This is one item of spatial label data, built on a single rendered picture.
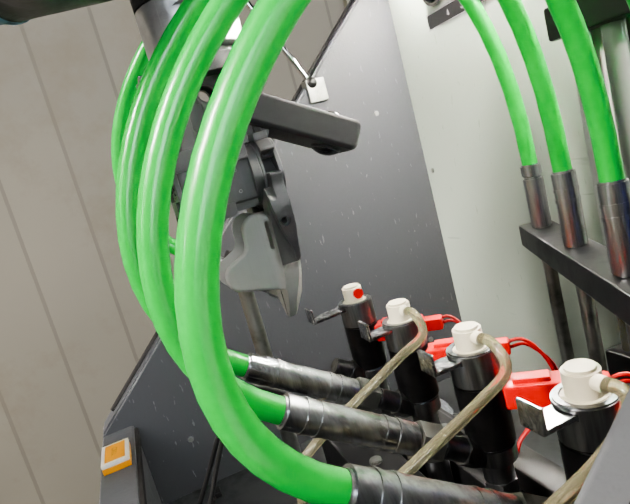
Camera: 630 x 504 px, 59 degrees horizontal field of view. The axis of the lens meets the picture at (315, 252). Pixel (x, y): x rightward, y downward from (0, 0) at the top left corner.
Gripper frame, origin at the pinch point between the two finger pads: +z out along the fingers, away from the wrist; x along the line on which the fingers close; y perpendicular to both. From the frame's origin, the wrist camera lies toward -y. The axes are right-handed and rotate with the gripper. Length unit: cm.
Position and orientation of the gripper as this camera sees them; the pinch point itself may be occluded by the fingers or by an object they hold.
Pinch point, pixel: (295, 297)
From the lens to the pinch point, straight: 46.7
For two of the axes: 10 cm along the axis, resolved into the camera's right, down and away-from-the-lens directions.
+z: 2.6, 9.5, 1.7
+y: -9.0, 3.0, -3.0
